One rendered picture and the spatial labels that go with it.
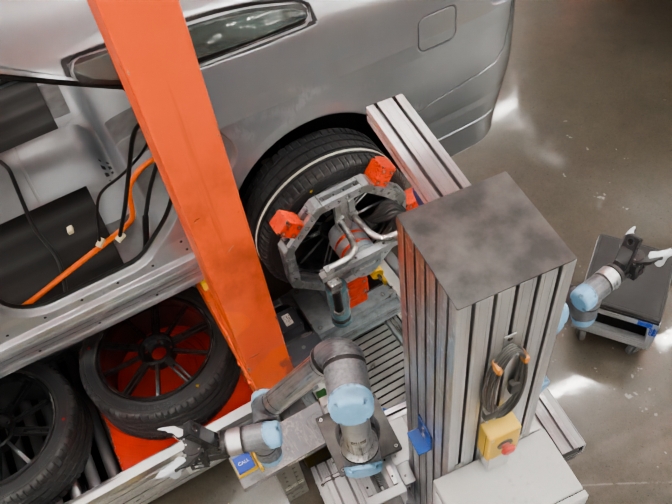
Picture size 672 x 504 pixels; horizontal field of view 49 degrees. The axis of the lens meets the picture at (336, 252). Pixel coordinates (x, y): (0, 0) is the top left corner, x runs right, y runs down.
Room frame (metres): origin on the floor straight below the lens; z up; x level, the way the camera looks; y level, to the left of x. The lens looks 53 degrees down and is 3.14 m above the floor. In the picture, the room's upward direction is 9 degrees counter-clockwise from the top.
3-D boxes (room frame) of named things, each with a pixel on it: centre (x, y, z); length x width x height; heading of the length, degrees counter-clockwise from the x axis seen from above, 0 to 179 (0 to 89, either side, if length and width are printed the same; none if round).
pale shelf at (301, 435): (1.18, 0.32, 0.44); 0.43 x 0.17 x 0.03; 112
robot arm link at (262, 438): (0.87, 0.29, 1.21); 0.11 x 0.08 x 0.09; 91
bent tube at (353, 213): (1.75, -0.18, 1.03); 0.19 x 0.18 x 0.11; 22
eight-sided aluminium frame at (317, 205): (1.82, -0.05, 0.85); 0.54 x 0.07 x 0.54; 112
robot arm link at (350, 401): (0.87, 0.03, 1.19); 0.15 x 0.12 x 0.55; 1
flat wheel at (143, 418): (1.68, 0.82, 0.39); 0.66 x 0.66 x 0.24
